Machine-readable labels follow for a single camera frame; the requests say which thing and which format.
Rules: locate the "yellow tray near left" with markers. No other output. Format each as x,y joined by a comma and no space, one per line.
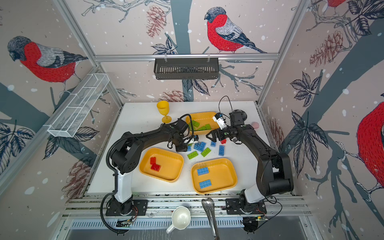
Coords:
171,165

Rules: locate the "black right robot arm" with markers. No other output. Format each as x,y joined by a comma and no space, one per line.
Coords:
274,171

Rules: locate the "yellow plastic goblet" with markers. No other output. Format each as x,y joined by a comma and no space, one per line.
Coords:
164,108

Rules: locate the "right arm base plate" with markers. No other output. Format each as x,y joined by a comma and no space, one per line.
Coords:
240,207

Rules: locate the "pink plastic toy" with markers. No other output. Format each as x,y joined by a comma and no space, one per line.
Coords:
255,125

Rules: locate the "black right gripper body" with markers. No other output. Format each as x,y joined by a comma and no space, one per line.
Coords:
227,132

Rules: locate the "yellow tray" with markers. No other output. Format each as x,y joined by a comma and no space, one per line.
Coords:
171,165
203,118
222,174

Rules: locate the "black hanging wire basket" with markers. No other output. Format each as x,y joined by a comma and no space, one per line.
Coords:
186,69

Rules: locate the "white measuring cup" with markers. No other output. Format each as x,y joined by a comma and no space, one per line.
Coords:
181,218

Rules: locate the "yellow tray far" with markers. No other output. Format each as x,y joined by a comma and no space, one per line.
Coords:
203,118

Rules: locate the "yellow tray near right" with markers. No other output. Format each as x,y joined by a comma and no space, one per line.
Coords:
222,174

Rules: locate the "white wire mesh shelf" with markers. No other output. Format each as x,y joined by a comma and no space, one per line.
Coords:
71,118

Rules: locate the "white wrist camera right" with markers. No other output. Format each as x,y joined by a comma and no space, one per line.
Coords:
220,120

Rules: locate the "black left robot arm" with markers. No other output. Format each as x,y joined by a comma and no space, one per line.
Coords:
124,155

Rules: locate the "green lego brick long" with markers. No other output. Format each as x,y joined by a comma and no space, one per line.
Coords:
195,124

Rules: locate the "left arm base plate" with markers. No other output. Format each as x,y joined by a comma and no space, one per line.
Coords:
129,208

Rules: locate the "large green lego plate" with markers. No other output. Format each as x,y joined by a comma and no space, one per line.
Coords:
206,127

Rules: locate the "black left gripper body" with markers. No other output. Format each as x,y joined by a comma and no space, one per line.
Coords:
180,145

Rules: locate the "small red lego brick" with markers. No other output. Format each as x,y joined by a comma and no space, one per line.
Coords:
153,160

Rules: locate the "metal tongs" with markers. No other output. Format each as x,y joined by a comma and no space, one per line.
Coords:
209,207

